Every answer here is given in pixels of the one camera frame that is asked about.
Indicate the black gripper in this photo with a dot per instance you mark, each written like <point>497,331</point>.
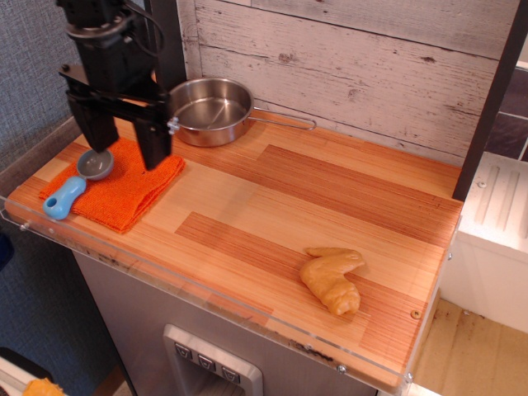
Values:
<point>115,80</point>

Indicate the clear acrylic edge guard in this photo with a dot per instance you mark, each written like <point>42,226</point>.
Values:
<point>243,264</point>

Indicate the grey toy fridge cabinet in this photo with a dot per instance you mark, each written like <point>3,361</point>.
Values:
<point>171,347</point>

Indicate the toy chicken wing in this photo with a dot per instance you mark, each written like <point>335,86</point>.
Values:
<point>325,276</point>

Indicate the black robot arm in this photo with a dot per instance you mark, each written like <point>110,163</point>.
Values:
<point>109,16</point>

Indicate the dark right frame post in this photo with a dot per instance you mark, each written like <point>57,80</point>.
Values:
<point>510,55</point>

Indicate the yellow object bottom left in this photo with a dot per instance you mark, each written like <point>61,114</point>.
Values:
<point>42,387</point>

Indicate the blue handled grey spoon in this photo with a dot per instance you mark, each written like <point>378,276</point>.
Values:
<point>91,167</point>

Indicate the small steel pot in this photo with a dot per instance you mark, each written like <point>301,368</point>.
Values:
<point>212,112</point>

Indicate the white toy sink unit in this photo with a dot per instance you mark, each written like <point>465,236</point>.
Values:
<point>486,268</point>

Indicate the orange folded cloth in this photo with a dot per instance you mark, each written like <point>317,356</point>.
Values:
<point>119,200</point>

